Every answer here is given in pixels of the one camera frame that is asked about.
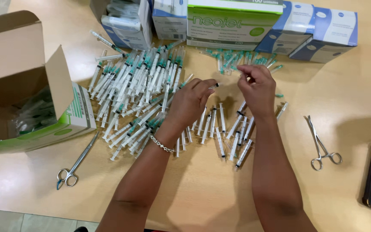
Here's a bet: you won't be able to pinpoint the person's right hand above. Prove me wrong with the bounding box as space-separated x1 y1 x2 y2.
236 64 277 121

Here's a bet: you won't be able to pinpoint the person's left hand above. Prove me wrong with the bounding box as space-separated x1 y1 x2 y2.
159 78 218 144

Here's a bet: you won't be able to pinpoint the lone needleless syringe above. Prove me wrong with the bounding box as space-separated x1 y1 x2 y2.
276 101 289 122

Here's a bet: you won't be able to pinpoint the heap of green capped needles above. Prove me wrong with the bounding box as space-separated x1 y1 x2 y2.
200 48 284 75

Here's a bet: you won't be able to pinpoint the group of needleless clear syringes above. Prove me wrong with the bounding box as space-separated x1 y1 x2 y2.
175 100 257 172

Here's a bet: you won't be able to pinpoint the pile of green-capped syringes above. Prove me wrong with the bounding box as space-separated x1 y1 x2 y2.
88 40 195 162

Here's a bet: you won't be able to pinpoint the closed green white box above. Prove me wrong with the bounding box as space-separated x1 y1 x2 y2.
186 0 284 51

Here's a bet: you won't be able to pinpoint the straight steel forceps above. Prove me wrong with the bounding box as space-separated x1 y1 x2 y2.
304 115 343 171

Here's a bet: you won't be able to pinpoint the small blue white box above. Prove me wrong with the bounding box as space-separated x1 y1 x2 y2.
152 0 188 41

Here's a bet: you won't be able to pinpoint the open blue white box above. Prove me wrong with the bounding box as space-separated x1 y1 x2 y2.
90 0 154 51

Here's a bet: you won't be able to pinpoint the lone green-capped syringe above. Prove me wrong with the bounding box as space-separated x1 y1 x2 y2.
90 30 125 54

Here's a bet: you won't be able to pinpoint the curved steel forceps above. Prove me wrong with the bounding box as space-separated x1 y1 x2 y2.
56 131 100 191

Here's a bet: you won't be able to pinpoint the plastic bag of syringes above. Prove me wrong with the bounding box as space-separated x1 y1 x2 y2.
11 86 59 136

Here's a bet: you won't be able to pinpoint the open green white carton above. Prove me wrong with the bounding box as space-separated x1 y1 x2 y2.
0 10 97 157

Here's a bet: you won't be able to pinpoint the silver chain bracelet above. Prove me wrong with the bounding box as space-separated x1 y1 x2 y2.
150 135 176 153

